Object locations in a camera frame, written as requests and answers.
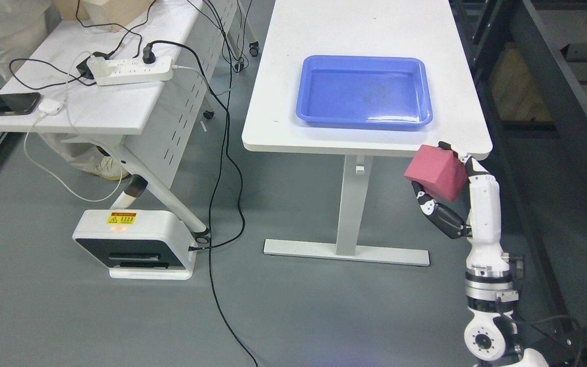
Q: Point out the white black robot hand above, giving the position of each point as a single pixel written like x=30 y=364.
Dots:
x=482 y=228

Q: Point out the pink foam block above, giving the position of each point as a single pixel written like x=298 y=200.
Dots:
x=440 y=173

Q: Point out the blue plastic tray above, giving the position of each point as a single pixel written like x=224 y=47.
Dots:
x=382 y=93

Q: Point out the black metal shelf left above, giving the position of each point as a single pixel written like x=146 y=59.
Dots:
x=529 y=63

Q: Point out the wooden block with hole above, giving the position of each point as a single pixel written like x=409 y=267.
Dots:
x=109 y=15

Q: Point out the white desk with leg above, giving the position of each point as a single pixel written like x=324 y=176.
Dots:
x=424 y=30

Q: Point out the white floor device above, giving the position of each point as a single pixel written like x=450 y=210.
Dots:
x=152 y=245

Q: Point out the white power strip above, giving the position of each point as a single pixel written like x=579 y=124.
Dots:
x=131 y=71

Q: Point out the white charger adapter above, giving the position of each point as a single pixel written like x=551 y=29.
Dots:
x=50 y=107

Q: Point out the black smartphone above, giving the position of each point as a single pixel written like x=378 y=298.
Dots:
x=18 y=104

